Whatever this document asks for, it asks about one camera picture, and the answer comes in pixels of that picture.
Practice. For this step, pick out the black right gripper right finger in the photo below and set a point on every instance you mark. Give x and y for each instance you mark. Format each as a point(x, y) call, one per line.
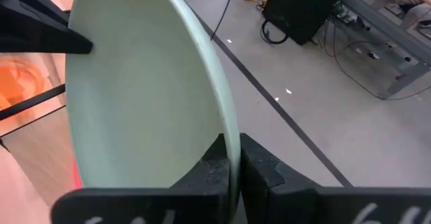
point(303, 204)

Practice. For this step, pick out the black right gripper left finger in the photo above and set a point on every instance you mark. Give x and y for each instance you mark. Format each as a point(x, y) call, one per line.
point(151, 205)

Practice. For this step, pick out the pink translucent plate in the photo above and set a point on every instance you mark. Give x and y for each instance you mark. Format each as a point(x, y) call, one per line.
point(77, 177)

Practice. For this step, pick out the mint green plate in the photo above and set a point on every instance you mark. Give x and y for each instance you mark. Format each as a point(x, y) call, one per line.
point(144, 99)

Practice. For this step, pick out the orange translucent plate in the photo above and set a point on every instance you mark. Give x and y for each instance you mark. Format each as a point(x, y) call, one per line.
point(20, 82)

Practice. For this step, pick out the black floor cabinet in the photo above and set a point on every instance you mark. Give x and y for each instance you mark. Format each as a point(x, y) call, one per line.
point(299, 8)

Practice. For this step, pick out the grey metal desk frame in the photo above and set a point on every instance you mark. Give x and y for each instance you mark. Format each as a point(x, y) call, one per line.
point(387, 25)

